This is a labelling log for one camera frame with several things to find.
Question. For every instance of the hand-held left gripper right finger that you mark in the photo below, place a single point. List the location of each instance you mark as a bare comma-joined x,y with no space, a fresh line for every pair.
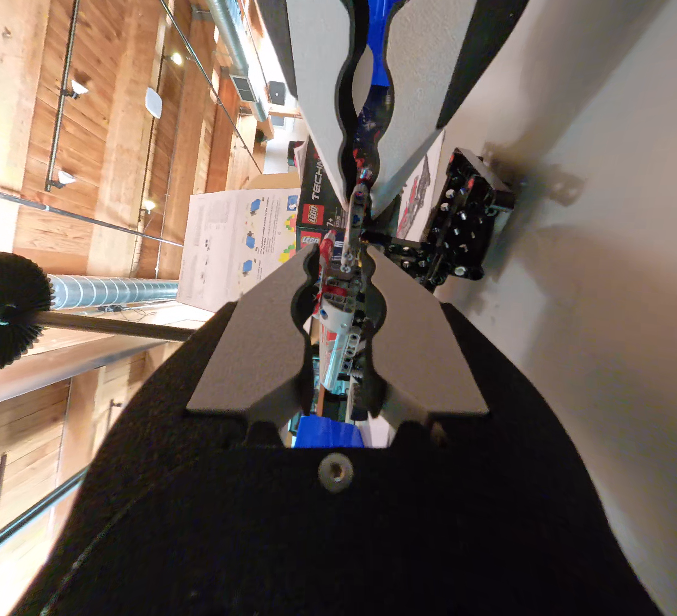
428,362

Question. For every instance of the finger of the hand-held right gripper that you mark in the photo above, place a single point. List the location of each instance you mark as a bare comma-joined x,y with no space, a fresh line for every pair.
428,60
317,45

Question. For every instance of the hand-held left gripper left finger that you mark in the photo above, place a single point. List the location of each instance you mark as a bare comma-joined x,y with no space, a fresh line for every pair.
248,357

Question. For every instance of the toy brick vehicle model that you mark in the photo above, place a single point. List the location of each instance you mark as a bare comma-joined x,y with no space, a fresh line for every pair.
460,214

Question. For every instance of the grey desk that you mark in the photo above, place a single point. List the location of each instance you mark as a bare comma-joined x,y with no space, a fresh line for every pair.
608,256

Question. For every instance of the blue bin with printed tag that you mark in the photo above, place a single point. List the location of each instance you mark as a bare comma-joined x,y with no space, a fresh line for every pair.
328,433

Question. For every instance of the white printed cardboard box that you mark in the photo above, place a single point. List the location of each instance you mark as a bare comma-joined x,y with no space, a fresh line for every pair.
227,246

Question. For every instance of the open instruction booklet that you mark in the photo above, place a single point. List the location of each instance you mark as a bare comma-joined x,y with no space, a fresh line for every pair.
423,187

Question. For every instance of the dark toy box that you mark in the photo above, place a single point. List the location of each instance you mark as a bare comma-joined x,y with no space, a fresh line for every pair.
317,193

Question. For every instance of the white ceiling access point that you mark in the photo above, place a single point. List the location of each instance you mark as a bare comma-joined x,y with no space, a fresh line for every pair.
153,103

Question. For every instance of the white ceiling spotlight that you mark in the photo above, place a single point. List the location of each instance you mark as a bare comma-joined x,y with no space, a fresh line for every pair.
79,88
65,178

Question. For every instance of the black ceiling pipe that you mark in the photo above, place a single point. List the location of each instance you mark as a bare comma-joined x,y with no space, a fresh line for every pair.
66,71

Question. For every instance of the silver air duct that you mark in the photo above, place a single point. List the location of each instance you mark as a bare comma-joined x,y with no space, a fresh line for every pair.
222,8
116,291

